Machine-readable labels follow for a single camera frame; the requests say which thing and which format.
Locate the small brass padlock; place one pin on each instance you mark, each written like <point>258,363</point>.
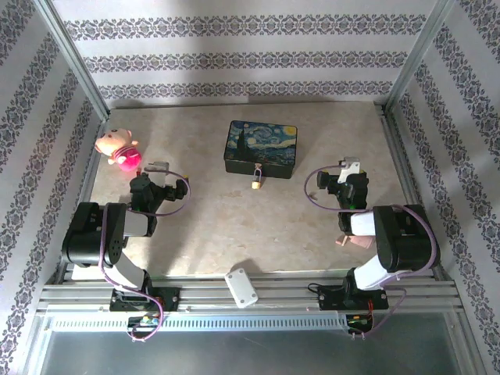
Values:
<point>256,184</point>

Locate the starry night tin box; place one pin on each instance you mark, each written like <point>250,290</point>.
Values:
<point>259,142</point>

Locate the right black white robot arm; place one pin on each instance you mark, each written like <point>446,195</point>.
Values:
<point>410,242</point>

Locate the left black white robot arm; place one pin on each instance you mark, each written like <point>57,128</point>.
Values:
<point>90,234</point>

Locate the pink wooden block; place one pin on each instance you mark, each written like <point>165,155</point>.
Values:
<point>363,243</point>
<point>343,240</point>

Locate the pink plush pig toy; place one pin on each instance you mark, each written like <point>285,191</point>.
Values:
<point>117,150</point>

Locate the white plastic box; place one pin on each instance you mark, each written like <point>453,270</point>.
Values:
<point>242,289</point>

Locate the grey metal panel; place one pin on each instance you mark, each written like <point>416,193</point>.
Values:
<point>250,351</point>

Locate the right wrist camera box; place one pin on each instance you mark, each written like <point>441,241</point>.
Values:
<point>347,170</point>

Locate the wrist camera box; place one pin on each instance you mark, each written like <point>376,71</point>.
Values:
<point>347,170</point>
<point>156,166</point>

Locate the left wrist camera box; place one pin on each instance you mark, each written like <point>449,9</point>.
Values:
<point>156,166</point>

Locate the aluminium side rail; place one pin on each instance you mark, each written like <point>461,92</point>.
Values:
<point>404,164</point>
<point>88,183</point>

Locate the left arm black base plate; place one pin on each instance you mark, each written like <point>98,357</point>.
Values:
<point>170,298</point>

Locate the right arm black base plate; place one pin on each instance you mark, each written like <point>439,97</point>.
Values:
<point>332,301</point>

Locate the long aluminium mounting rail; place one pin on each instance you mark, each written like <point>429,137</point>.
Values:
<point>285,297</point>

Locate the aluminium frame post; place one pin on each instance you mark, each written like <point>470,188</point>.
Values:
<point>75,58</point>
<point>420,58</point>

